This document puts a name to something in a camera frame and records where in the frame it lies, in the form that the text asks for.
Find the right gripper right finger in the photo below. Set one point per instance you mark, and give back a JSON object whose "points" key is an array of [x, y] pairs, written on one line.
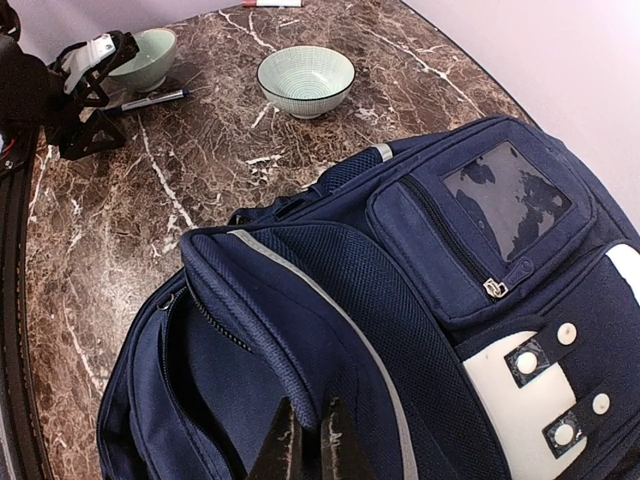
{"points": [[342, 456]]}

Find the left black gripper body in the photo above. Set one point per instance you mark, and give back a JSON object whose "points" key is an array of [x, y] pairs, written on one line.
{"points": [[66, 111]]}

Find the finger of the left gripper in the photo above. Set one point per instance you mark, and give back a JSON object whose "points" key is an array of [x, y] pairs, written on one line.
{"points": [[97, 134]]}

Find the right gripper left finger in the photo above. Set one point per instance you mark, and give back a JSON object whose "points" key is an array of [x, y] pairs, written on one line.
{"points": [[279, 456]]}

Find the navy blue student backpack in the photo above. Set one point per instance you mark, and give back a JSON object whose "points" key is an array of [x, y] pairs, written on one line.
{"points": [[471, 296]]}

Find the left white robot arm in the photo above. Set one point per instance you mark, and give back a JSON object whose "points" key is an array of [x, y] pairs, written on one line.
{"points": [[28, 85]]}

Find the black marker left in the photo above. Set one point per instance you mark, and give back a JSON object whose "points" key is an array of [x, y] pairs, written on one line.
{"points": [[146, 102]]}

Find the near celadon green bowl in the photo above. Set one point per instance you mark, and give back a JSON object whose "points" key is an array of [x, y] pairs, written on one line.
{"points": [[148, 69]]}

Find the celadon green bowl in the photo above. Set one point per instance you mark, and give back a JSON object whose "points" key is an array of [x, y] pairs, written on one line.
{"points": [[148, 69], [306, 81]]}

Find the red white marker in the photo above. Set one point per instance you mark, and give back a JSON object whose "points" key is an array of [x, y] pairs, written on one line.
{"points": [[272, 3]]}

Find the far celadon green bowl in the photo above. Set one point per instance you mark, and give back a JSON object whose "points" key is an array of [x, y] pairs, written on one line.
{"points": [[306, 81]]}

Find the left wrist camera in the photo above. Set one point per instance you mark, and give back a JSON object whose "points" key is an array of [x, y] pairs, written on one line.
{"points": [[101, 54]]}

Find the black front rail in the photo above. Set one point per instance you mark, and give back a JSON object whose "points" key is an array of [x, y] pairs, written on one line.
{"points": [[23, 452]]}

